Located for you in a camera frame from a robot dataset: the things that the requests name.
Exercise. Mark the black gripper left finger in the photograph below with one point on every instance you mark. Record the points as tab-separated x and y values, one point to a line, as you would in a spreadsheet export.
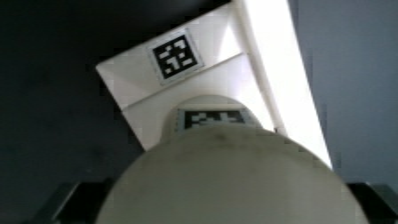
73	204

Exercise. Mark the white lamp bulb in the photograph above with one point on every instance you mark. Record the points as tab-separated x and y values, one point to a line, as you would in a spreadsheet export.
231	174

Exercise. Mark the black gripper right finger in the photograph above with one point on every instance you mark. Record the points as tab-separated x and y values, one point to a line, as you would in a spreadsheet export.
377	199

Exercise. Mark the white lamp base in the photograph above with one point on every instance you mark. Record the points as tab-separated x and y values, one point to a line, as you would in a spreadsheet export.
187	64

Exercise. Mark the white U-shaped table fence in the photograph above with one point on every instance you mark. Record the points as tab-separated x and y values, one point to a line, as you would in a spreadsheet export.
274	50

